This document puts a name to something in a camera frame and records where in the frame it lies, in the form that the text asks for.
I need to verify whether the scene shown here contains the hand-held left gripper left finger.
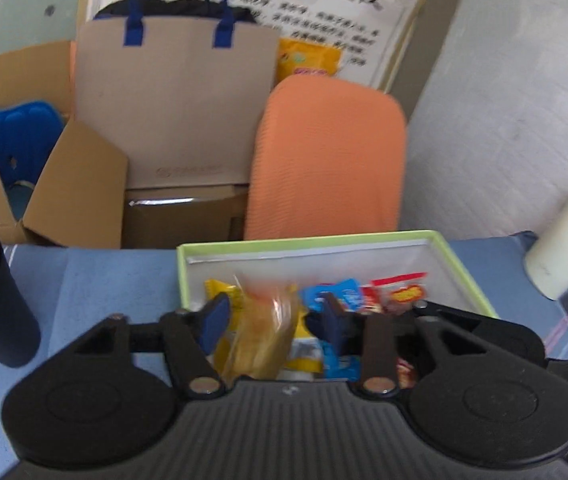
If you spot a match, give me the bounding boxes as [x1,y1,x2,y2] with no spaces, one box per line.
[71,292,231,400]

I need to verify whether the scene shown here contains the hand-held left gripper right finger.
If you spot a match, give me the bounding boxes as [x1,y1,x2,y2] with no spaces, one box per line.
[320,292,547,397]

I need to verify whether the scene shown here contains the clear golden brittle bag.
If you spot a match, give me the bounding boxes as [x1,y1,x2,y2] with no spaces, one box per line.
[221,275,300,380]

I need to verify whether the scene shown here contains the light green cardboard box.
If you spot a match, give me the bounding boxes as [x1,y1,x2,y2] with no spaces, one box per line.
[176,230,500,381]

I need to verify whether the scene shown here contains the pile of assorted snack packets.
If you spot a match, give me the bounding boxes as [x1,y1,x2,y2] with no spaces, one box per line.
[204,271,430,391]

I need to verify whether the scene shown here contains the blue striped tablecloth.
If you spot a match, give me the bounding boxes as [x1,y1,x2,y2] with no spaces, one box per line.
[0,231,568,480]

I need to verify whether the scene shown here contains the orange chair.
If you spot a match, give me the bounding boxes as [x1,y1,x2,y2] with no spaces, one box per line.
[243,75,408,241]

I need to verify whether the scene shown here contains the open cardboard box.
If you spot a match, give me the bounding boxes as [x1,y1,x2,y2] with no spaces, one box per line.
[0,40,250,250]

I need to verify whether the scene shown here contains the white thermos jug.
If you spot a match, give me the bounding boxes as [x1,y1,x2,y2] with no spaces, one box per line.
[524,176,568,301]

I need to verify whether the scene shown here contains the yellow bag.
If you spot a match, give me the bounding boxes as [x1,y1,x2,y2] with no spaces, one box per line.
[276,37,342,81]

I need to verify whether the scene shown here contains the dark cloth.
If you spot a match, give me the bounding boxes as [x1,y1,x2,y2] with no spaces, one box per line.
[96,0,257,23]

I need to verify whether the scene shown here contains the brown paper bag blue handles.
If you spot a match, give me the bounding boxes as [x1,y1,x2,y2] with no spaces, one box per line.
[75,0,282,191]

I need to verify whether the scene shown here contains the wall poster with black lettering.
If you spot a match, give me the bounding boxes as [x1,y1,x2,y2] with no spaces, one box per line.
[79,0,427,91]

